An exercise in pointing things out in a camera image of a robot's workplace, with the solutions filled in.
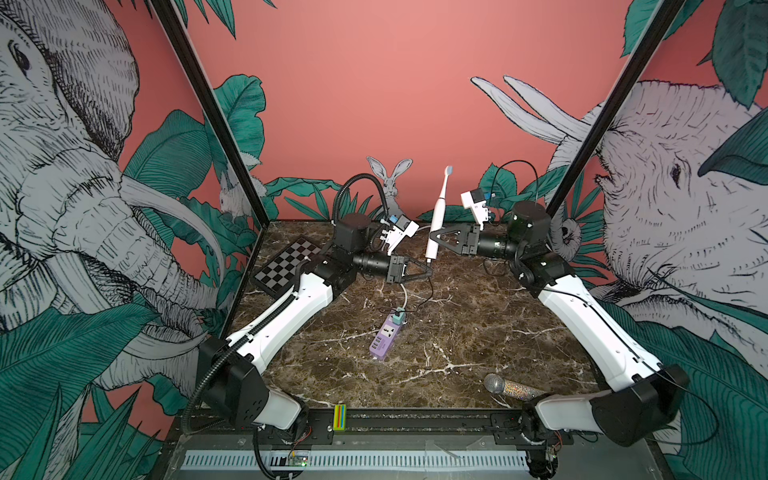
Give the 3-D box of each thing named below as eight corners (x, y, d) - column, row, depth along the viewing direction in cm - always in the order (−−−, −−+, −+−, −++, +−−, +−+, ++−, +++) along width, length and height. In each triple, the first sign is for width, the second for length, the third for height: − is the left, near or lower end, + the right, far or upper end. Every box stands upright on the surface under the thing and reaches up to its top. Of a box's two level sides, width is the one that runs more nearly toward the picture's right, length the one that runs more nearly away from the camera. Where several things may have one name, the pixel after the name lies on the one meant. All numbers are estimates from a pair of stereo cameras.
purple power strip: (368, 354, 88) (367, 350, 86) (388, 317, 96) (388, 312, 94) (384, 362, 87) (383, 358, 84) (403, 323, 95) (403, 319, 92)
